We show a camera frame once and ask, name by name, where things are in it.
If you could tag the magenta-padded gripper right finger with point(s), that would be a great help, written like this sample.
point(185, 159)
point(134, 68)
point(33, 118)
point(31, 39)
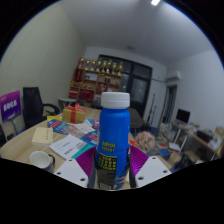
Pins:
point(151, 170)

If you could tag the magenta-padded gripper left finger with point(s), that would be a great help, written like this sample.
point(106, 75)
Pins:
point(71, 171)

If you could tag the blue bottle with white cap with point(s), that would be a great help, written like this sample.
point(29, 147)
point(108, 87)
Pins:
point(113, 133)

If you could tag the white printed booklet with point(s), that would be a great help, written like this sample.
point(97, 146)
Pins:
point(66, 146)

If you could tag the pink flowers in white pot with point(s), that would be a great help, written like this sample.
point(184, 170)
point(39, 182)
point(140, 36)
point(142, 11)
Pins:
point(145, 141)

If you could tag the black mug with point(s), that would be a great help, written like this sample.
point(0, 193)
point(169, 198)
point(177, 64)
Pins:
point(41, 160)

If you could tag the pile of books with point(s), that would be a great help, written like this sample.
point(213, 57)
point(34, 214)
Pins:
point(168, 140)

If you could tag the blue printed brochure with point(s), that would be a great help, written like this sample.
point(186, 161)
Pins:
point(61, 126)

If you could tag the tan book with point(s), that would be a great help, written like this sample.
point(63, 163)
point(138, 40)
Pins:
point(42, 136)

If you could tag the pink box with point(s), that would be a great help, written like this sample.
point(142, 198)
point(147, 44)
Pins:
point(96, 124)

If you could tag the olive armchair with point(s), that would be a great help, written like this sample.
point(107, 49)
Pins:
point(135, 118)

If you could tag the yellow gift box red ribbon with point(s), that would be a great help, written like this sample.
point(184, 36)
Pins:
point(74, 115)

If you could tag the black tripod stand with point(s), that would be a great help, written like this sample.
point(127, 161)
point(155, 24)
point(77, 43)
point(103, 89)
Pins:
point(151, 110)

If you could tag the black printer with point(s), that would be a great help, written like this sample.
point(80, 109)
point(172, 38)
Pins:
point(204, 136)

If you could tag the black computer monitor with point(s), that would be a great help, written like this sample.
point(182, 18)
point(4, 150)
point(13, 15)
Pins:
point(183, 116)

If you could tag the small round white table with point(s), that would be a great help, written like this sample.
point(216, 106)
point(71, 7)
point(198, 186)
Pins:
point(66, 100)

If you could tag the black office chair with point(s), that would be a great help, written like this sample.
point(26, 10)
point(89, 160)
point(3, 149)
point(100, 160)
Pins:
point(32, 105)

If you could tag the black chair with armrest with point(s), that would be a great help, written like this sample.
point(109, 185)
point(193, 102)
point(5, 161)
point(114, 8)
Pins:
point(2, 136)

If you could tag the black framed glass door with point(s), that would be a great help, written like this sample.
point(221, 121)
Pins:
point(138, 90)

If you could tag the purple sign on stand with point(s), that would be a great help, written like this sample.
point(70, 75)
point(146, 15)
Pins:
point(10, 105)

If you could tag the wooden shelf unit with trophies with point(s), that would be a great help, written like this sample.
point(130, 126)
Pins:
point(93, 83)

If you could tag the ceiling light panel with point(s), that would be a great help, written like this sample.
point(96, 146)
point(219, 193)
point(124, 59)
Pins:
point(155, 2)

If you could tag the long wooden wall desk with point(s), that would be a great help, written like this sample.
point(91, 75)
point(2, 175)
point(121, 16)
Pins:
point(203, 140)

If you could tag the white wall air conditioner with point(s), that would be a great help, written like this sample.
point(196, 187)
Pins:
point(174, 76)

